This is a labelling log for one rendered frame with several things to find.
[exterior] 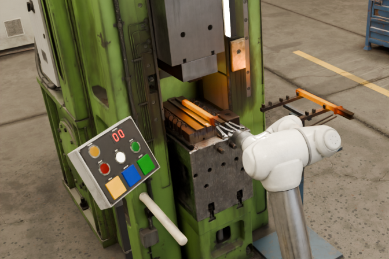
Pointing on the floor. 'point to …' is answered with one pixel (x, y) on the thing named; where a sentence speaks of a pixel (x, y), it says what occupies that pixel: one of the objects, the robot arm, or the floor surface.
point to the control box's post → (123, 229)
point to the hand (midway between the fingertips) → (218, 123)
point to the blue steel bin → (377, 19)
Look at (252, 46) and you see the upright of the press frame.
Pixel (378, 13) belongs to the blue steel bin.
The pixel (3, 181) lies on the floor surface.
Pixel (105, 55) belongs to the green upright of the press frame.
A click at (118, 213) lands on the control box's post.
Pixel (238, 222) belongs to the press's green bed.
